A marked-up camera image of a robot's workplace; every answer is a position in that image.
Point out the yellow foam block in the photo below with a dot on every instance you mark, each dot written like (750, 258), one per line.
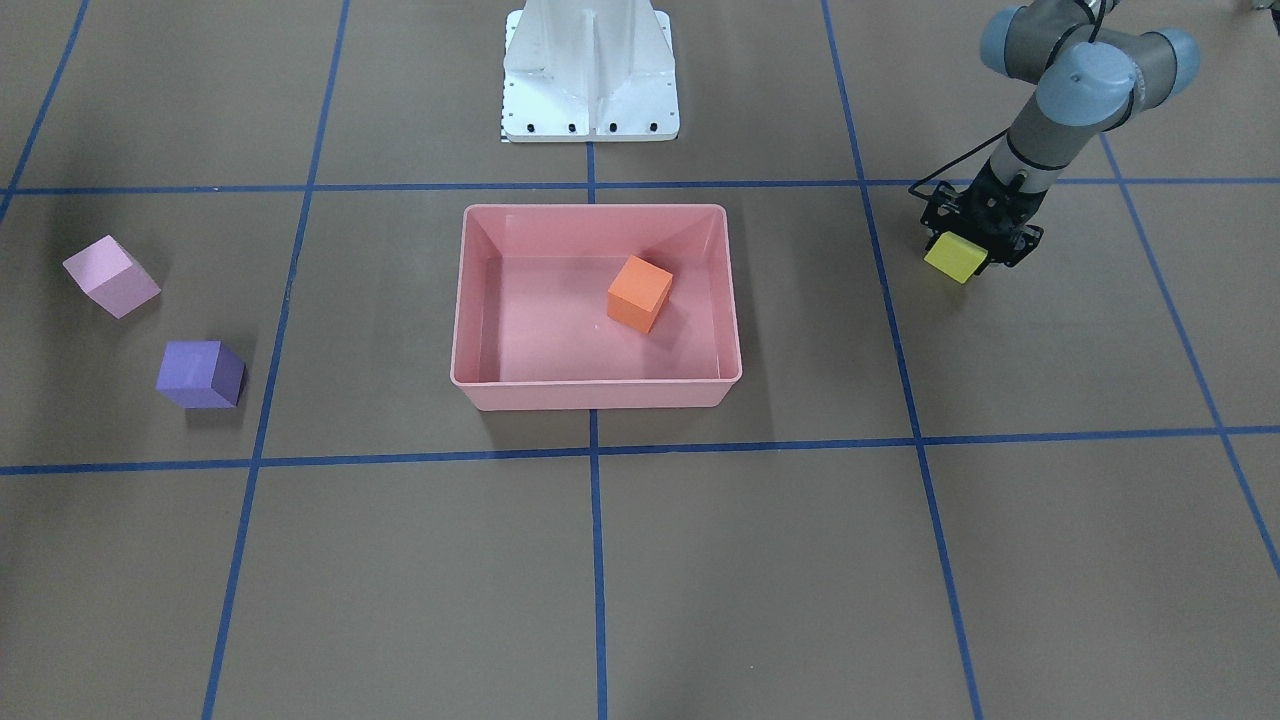
(957, 258)

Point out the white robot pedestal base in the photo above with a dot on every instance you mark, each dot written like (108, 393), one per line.
(589, 71)

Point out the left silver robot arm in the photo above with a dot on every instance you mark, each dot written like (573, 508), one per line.
(1087, 80)

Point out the orange foam block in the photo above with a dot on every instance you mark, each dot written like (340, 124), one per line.
(638, 294)

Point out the pink foam block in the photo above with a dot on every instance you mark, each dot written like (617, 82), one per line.
(110, 276)

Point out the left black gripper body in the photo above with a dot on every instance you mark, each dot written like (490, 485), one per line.
(1019, 243)

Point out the purple foam block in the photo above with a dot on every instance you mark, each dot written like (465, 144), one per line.
(200, 375)

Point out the pink plastic bin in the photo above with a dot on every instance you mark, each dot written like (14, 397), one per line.
(530, 329)

